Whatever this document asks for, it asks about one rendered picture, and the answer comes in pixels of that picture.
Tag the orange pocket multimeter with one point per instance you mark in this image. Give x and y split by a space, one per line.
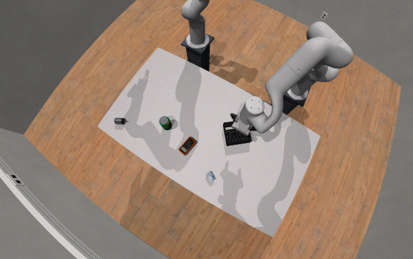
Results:
187 145

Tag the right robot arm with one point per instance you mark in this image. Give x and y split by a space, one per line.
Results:
191 11

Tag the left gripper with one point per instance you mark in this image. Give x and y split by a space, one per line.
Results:
236 118

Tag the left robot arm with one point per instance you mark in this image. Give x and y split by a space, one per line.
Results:
318 59

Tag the green drink can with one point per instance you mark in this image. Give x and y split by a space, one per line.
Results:
165 123

